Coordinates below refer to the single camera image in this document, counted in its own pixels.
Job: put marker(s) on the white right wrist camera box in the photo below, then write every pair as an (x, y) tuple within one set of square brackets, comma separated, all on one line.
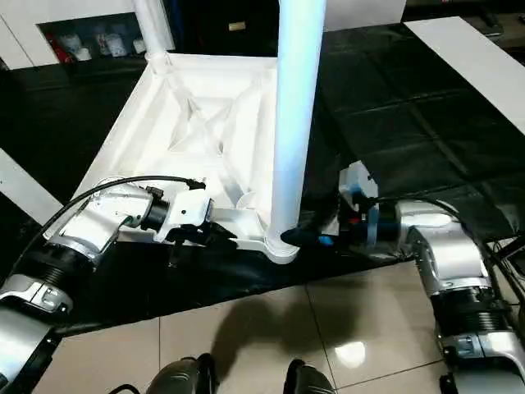
[(359, 185)]

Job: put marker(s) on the white flat board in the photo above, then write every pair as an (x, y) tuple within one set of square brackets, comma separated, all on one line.
[(476, 66)]

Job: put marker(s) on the white cabinet with glass doors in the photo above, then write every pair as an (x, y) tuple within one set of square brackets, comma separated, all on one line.
[(49, 33)]

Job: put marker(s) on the dark right robot foot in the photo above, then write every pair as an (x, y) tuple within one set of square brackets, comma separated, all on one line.
[(310, 379)]

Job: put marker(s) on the small yellow label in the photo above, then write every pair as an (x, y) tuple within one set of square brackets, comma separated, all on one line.
[(237, 26)]

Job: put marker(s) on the dark robot foot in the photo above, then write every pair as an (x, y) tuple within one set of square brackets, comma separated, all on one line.
[(176, 377), (310, 379)]

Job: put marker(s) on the dark left robot foot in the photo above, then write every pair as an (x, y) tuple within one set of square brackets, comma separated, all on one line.
[(176, 377)]

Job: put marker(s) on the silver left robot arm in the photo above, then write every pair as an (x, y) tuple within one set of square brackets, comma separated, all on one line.
[(74, 246)]

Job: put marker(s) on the grey cushion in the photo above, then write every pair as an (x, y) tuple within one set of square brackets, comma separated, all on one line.
[(365, 12)]

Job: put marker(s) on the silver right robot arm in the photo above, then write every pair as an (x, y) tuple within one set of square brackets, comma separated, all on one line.
[(451, 254)]

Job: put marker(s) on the black work mat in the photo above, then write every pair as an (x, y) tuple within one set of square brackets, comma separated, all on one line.
[(410, 107)]

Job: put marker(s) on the white plastic table top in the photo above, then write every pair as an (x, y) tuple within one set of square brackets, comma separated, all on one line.
[(189, 131)]

